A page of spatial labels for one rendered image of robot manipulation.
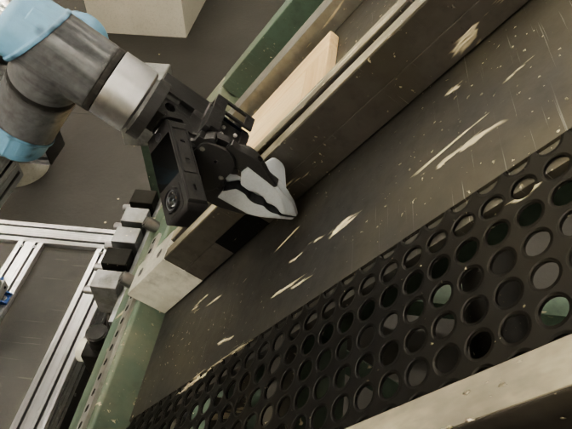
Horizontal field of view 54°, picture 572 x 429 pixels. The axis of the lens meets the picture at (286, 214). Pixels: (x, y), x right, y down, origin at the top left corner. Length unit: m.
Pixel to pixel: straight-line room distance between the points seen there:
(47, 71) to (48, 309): 1.39
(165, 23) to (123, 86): 3.07
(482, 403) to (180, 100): 0.48
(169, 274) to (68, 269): 1.16
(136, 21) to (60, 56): 3.12
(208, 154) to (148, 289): 0.37
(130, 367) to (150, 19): 2.96
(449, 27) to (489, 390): 0.40
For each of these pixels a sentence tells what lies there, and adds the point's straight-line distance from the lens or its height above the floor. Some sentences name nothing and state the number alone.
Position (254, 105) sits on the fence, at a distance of 1.15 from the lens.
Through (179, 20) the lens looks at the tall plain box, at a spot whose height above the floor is 0.11.
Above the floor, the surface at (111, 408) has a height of 0.90.
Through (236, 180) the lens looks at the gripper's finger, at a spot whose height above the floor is 1.23.
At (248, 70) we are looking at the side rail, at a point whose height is 0.96.
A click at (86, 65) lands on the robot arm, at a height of 1.38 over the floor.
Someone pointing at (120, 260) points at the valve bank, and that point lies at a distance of 1.23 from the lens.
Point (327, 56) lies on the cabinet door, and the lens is 0.92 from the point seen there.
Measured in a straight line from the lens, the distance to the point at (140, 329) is 0.95.
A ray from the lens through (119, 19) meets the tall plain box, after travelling 3.76.
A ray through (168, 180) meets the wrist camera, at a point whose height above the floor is 1.28.
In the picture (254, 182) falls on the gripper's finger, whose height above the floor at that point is 1.25.
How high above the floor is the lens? 1.66
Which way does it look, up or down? 45 degrees down
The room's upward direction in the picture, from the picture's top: straight up
